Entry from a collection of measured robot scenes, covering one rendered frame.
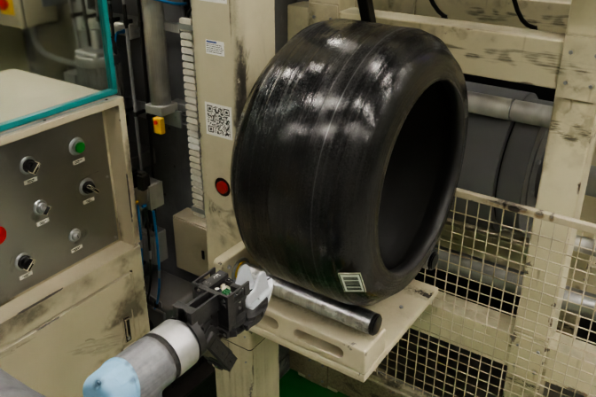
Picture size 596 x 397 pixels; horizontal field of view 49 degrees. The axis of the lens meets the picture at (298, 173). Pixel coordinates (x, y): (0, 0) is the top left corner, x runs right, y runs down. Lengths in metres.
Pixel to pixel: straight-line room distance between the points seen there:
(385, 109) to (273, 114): 0.19
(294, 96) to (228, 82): 0.28
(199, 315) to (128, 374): 0.14
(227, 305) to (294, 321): 0.43
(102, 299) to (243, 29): 0.70
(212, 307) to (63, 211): 0.61
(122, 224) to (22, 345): 0.35
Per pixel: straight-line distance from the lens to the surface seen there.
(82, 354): 1.62
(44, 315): 1.51
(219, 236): 1.56
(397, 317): 1.51
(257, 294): 1.06
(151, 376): 0.91
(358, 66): 1.12
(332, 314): 1.35
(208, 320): 1.00
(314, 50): 1.19
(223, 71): 1.38
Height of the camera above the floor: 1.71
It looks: 25 degrees down
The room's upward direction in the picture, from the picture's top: straight up
